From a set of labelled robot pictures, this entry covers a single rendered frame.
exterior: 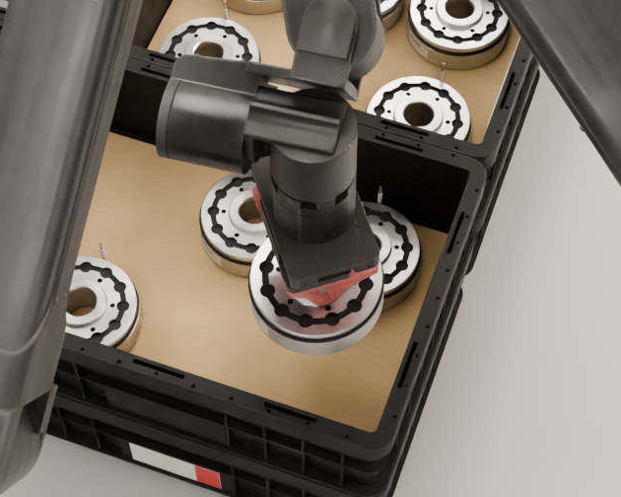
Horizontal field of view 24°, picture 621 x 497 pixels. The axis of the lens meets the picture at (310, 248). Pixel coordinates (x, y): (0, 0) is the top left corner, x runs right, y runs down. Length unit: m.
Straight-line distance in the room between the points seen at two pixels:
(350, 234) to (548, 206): 0.59
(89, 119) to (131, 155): 0.75
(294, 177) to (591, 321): 0.63
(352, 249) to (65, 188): 0.35
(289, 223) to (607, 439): 0.56
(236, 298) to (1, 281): 0.66
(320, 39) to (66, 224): 0.27
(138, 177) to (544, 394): 0.45
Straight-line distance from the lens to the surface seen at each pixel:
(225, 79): 0.93
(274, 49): 1.49
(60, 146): 0.67
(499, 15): 1.50
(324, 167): 0.90
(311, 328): 1.07
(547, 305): 1.49
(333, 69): 0.89
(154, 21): 1.51
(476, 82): 1.47
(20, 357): 0.68
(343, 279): 1.00
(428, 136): 1.31
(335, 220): 0.97
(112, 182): 1.41
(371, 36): 0.90
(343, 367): 1.29
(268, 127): 0.91
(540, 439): 1.42
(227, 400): 1.17
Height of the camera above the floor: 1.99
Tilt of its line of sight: 59 degrees down
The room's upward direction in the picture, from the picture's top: straight up
